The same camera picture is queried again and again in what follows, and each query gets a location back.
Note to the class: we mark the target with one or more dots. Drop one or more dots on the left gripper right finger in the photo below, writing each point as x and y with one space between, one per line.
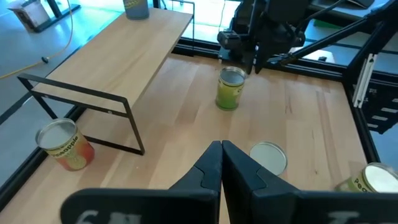
267 205

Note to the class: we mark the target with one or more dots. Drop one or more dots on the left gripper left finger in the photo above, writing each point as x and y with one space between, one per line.
174 205

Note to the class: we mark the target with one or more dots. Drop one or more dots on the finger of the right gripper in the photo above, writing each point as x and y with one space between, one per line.
259 62
249 63

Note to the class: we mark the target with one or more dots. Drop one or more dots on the yellow-green labelled can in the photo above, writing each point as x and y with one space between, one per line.
228 93

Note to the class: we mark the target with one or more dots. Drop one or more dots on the orange pineapple can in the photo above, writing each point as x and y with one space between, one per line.
267 157
70 149

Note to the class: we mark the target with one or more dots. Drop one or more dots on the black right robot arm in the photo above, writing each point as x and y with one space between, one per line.
280 6

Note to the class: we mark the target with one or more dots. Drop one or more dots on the green pears can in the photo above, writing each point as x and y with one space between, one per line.
367 180

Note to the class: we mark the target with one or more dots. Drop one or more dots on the black floor stand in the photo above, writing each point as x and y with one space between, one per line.
56 17

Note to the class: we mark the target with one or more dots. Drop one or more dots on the cardboard box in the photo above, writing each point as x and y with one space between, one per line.
29 12

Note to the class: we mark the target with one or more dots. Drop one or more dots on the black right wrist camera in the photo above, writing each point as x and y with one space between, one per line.
228 40

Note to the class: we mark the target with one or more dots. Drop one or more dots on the black aluminium rig frame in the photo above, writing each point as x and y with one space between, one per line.
320 74

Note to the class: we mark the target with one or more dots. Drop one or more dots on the silver aluminium bracket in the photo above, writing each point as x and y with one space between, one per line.
363 84

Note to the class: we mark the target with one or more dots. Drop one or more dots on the wooden shelf with black frame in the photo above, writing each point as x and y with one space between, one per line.
124 53

